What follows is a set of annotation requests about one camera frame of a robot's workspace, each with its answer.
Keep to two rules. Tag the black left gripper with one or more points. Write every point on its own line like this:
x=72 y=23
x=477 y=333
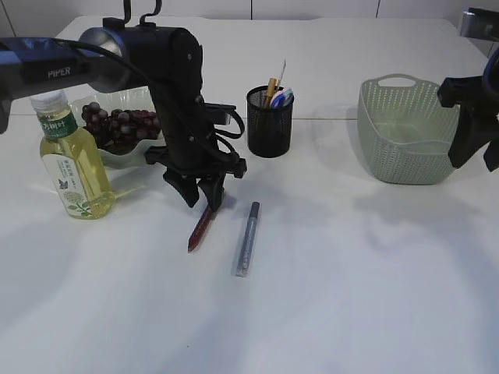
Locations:
x=185 y=164

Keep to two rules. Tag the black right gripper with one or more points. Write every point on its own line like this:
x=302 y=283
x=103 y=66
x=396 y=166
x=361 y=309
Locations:
x=478 y=115

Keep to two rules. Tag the red glitter pen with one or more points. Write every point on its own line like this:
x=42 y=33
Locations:
x=200 y=229

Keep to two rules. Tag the silver glitter pen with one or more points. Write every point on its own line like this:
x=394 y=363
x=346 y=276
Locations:
x=246 y=250

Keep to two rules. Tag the artificial red grape bunch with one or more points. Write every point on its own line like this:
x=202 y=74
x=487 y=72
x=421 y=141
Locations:
x=119 y=131

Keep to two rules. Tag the blue small scissors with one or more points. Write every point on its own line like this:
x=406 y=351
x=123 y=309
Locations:
x=282 y=98

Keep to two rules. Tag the gold glitter pen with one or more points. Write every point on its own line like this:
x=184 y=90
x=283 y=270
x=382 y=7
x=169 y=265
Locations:
x=270 y=92

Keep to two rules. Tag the yellow tea bottle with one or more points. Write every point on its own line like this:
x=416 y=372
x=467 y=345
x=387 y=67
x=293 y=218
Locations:
x=72 y=159

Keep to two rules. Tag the clear plastic ruler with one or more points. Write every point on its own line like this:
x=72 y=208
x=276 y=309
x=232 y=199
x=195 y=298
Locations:
x=283 y=68

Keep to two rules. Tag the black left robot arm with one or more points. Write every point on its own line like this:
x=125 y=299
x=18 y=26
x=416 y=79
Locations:
x=116 y=56

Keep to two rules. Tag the green wavy plastic plate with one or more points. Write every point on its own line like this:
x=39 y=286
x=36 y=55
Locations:
x=134 y=99

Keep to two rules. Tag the green plastic woven basket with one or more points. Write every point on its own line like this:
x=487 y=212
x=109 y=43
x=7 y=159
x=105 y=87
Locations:
x=404 y=132

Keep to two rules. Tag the black mesh pen holder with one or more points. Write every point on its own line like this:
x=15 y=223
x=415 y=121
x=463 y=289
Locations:
x=268 y=130

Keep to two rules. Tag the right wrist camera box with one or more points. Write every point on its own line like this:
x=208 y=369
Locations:
x=480 y=24

